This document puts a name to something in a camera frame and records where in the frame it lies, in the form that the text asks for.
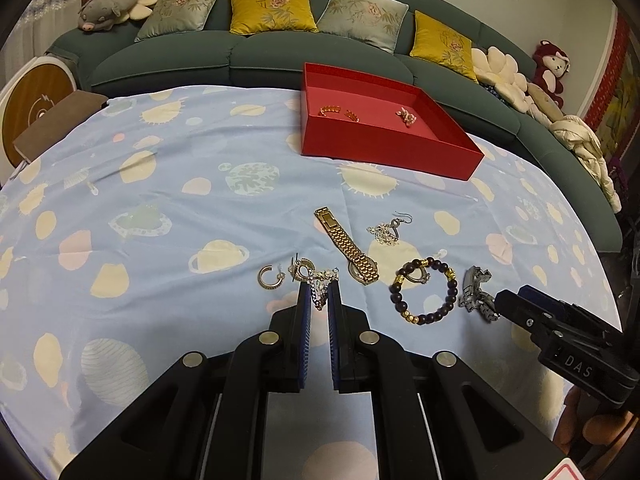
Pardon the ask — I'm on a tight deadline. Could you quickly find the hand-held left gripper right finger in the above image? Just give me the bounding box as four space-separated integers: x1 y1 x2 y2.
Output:
327 282 586 480

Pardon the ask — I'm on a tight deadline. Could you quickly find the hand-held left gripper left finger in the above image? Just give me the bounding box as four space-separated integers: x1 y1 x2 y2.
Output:
59 282 313 480

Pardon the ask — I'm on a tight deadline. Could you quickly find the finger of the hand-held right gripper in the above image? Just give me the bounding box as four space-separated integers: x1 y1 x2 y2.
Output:
494 289 555 339
518 284 622 334

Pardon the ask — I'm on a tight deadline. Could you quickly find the gold hoop earring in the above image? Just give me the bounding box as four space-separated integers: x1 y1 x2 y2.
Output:
290 255 318 283
258 265 286 289

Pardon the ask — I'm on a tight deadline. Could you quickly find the grey metal link bracelet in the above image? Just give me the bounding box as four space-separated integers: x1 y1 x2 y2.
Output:
459 265 501 322

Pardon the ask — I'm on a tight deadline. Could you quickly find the gold link watch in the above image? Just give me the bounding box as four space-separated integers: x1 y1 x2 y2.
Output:
314 206 380 286

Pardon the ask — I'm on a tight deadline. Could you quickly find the dark bead bracelet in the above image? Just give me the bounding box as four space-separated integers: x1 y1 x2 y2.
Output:
389 256 460 325

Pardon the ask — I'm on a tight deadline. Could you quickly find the silver flower earring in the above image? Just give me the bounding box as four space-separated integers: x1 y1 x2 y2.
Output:
367 211 415 247

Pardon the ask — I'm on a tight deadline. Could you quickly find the red cardboard box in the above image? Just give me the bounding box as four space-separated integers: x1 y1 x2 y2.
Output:
301 62 486 182

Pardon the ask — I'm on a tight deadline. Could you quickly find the person's right hand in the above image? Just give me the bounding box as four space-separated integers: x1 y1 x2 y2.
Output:
552 385 637 461

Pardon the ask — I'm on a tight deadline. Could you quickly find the blue planet-print tablecloth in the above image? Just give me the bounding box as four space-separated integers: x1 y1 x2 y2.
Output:
0 85 623 480

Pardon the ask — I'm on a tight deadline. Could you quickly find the cream crumpled blanket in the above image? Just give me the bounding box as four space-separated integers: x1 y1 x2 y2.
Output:
550 115 623 213

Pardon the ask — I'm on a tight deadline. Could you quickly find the beige round cushion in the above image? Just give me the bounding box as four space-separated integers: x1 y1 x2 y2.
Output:
525 82 563 123

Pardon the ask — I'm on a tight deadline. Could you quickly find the gold open bangle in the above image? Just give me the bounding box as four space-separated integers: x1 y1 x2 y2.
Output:
319 104 363 124

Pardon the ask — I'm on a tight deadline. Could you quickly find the red plush monkey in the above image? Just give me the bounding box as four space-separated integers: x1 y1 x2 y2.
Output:
531 40 571 110

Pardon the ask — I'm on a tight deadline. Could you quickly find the white flower cushion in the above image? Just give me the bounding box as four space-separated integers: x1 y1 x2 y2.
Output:
471 46 528 111

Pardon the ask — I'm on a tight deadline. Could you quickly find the dark green sofa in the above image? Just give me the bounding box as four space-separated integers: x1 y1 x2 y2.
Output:
47 0 623 253

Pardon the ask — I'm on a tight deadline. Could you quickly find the yellow embroidered pillow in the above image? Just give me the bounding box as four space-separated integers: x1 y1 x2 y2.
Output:
409 10 478 83
229 0 319 36

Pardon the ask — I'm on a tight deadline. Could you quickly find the grey-green embroidered pillow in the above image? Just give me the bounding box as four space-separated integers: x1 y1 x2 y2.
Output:
316 0 410 54
134 0 227 43

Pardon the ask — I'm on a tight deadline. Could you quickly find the brown cardboard sheet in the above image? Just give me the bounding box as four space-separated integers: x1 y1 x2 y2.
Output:
12 91 110 168

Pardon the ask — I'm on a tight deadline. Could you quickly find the white round wood-faced appliance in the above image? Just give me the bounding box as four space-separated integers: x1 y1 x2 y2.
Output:
0 55 81 173

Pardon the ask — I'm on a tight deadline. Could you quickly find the grey plush pig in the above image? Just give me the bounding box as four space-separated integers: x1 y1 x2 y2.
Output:
76 0 153 33

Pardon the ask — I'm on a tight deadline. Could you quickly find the white curtain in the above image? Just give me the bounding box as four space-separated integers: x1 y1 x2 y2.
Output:
15 0 101 56

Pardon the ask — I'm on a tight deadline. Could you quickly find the red wall hanging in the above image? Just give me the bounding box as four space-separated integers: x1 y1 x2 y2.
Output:
582 12 640 161

